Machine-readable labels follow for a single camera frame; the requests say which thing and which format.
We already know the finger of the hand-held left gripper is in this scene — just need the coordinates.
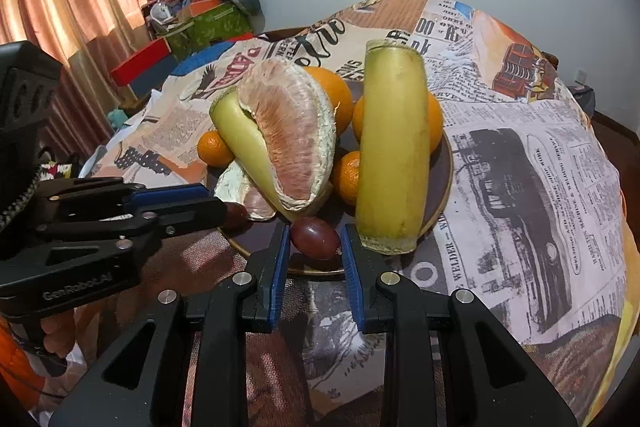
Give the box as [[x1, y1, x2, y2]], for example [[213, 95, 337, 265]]
[[39, 197, 229, 249], [35, 177, 211, 221]]

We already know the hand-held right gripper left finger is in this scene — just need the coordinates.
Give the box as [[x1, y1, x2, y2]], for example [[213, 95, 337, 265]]
[[50, 222, 292, 427]]

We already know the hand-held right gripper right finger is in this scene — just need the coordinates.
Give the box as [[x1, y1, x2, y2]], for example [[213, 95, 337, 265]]
[[339, 224, 578, 427]]

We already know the dark red plum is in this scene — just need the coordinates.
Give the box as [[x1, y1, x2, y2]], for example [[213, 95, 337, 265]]
[[222, 202, 249, 230]]

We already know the dark red grape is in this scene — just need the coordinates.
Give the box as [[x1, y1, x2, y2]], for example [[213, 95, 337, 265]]
[[291, 217, 342, 261]]

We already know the small tangerine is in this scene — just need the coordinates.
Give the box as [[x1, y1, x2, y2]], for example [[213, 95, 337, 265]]
[[196, 130, 236, 168], [331, 151, 362, 206]]

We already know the peeled pomelo piece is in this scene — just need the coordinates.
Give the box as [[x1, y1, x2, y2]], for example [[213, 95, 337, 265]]
[[214, 58, 337, 223]]

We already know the brown round plate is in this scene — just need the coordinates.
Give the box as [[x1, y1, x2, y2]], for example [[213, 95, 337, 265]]
[[220, 79, 455, 280]]

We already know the large orange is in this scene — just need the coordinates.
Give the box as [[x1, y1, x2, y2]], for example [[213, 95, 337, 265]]
[[352, 89, 445, 152], [302, 66, 355, 135]]

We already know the person's left hand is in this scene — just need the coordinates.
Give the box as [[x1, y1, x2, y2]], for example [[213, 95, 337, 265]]
[[40, 307, 77, 359]]

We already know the teal cloth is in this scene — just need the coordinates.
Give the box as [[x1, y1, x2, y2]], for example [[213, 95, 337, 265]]
[[107, 107, 131, 130]]

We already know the red flat box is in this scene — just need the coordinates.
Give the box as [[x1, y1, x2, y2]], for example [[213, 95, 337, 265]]
[[110, 39, 173, 88]]

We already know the newspaper print tablecloth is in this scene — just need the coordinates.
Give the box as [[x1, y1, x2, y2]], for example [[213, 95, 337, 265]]
[[75, 0, 628, 427]]

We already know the orange cloth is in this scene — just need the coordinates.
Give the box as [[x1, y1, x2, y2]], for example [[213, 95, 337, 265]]
[[0, 317, 41, 408]]

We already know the dark bag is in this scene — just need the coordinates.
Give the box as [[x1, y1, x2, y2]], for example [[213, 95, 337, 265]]
[[567, 84, 597, 118]]

